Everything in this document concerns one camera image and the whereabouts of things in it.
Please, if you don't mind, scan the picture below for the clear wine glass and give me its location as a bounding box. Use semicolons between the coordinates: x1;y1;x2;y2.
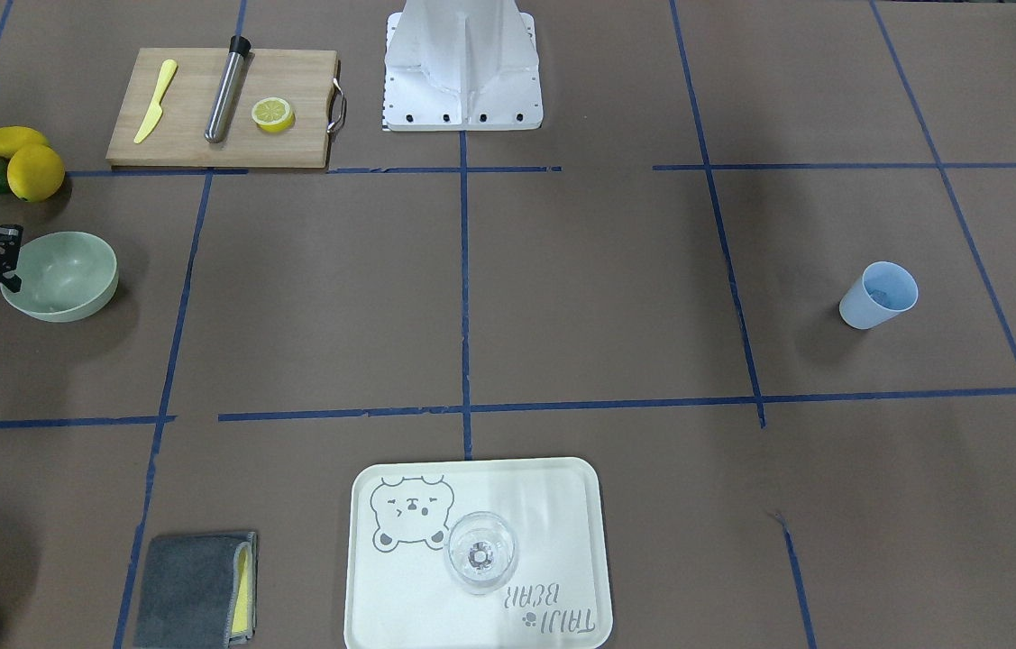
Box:
445;512;519;596

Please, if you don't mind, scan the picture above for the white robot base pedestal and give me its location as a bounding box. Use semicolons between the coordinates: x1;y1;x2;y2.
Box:
381;1;545;133

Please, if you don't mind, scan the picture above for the steel muddler rod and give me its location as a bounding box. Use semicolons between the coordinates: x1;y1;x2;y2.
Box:
204;34;252;144

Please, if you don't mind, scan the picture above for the white bear tray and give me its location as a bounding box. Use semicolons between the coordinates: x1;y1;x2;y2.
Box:
343;457;614;648

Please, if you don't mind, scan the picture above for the light blue plastic cup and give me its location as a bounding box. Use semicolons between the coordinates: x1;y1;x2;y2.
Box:
838;261;920;330

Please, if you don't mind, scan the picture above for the yellow plastic knife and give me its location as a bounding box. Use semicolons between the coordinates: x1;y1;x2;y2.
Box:
133;59;178;144

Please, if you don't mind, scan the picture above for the wooden cutting board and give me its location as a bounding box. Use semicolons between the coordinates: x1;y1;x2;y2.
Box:
106;48;343;169

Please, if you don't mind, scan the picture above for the yellow lemon half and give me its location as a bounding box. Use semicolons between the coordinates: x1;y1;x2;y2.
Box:
251;98;295;134

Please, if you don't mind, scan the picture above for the green bowl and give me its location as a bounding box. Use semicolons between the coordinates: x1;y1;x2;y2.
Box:
0;231;120;322

